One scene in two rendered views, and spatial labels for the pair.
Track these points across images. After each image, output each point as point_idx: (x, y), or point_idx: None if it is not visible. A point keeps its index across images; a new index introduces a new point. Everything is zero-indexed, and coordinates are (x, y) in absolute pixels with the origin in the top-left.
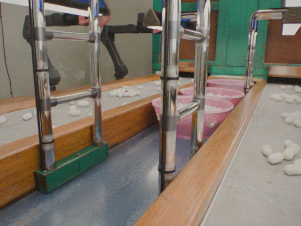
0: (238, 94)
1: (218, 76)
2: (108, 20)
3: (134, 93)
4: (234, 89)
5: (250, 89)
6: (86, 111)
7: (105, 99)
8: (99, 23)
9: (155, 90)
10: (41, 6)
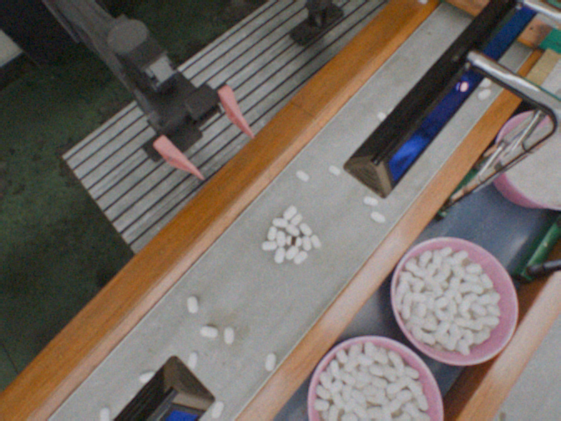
0: (508, 305)
1: (553, 76)
2: (248, 135)
3: (305, 256)
4: (540, 205)
5: (553, 275)
6: (211, 367)
7: (250, 273)
8: (227, 114)
9: (360, 196)
10: None
